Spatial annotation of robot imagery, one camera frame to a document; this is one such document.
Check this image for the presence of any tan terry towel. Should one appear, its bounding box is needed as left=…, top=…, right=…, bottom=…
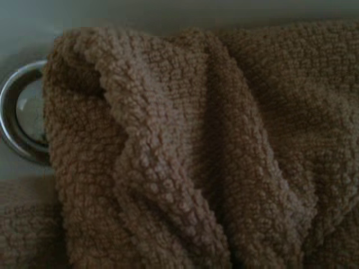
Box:
left=0, top=21, right=359, bottom=269

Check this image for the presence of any chrome sink drain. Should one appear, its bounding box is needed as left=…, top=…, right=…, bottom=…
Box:
left=0, top=60, right=53, bottom=169

